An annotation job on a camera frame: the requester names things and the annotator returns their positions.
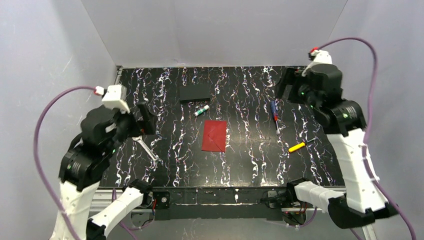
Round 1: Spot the green white glue stick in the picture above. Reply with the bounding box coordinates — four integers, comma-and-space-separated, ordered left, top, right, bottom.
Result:
194, 105, 210, 117

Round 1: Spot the red envelope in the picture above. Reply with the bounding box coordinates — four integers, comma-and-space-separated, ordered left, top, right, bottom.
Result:
201, 120, 227, 153

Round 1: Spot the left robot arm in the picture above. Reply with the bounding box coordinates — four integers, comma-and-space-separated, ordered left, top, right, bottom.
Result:
51, 101, 158, 240

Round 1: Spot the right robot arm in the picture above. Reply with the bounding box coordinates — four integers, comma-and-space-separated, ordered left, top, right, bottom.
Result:
275, 63, 398, 229

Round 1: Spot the silver wrench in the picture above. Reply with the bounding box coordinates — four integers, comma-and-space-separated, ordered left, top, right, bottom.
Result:
132, 136, 164, 167

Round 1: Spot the blue red screwdriver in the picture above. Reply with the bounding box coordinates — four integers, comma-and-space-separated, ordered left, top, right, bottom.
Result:
270, 100, 280, 135

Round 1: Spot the black rectangular block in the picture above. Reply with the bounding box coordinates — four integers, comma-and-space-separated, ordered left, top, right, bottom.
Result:
179, 84, 211, 104

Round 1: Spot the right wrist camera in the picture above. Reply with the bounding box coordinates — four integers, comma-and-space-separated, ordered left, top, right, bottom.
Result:
301, 47, 333, 77

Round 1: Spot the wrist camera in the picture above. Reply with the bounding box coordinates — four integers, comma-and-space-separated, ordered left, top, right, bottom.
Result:
93, 84, 131, 114
301, 47, 333, 77

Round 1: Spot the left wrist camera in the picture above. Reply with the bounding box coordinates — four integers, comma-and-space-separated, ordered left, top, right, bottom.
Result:
93, 84, 131, 114

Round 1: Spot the yellow handled screwdriver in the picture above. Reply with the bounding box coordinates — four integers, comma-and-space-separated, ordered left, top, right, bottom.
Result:
288, 137, 316, 154

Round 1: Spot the aluminium rail frame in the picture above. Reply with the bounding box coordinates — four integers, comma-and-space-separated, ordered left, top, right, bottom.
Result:
89, 190, 379, 240

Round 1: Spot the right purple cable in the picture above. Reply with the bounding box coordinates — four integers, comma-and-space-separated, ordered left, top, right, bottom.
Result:
298, 37, 418, 240

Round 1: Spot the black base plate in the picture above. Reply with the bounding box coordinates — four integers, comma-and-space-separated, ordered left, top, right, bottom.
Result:
132, 186, 314, 225

